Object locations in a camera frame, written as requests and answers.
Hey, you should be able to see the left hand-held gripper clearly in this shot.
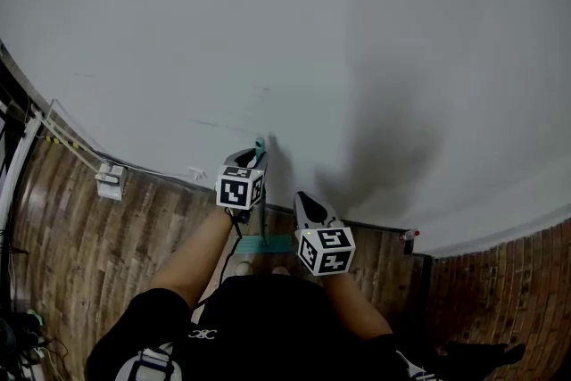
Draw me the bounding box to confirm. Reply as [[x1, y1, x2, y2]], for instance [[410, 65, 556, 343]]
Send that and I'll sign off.
[[215, 147, 269, 228]]

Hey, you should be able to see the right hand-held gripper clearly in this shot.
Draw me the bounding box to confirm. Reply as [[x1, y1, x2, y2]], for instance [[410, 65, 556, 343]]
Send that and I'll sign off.
[[293, 190, 357, 277]]

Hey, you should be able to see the teal mop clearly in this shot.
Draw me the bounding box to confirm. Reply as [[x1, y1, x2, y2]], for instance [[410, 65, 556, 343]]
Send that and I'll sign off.
[[235, 137, 299, 256]]

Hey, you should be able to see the person's right forearm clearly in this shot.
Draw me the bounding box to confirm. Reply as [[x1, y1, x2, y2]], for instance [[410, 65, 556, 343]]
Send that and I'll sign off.
[[318, 273, 394, 341]]

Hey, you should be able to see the person's left forearm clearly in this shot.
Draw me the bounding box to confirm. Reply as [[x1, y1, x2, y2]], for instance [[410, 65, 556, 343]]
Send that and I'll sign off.
[[150, 206, 236, 310]]

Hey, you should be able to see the person's black shirt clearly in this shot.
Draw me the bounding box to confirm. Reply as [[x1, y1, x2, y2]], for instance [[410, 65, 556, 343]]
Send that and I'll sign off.
[[84, 273, 405, 381]]

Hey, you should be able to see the yellow black striped floor strip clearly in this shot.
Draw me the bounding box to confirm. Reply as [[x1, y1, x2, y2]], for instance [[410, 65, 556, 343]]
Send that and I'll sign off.
[[43, 135, 85, 152]]

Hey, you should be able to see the person's black trouser leg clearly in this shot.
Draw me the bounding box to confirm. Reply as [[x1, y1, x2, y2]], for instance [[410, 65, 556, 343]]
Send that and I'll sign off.
[[439, 340, 527, 381]]

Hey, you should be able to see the white blue chest pouch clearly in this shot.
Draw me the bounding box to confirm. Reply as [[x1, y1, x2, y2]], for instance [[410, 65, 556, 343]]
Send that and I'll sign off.
[[113, 342, 183, 381]]

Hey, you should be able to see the pile of black equipment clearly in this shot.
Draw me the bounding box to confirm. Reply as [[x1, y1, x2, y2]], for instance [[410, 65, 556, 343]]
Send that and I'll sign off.
[[0, 308, 53, 381]]

